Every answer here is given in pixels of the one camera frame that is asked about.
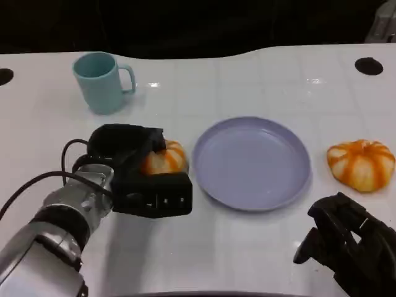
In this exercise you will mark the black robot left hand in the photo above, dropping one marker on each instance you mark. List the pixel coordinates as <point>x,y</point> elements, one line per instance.
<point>123,145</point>

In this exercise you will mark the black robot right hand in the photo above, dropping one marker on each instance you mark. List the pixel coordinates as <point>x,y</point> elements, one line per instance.
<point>355,247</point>

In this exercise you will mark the orange white toy bread roll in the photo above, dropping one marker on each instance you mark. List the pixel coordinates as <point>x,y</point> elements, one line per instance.
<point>360,165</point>
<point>168,159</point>

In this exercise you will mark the pale green mug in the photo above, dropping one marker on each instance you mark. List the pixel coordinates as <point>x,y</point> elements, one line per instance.
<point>100,88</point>

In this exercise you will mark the lilac plate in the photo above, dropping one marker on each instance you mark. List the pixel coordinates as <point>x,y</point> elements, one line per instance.
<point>250,164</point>

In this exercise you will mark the grey background machine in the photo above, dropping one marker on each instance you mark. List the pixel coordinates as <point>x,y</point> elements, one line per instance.
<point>383,20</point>

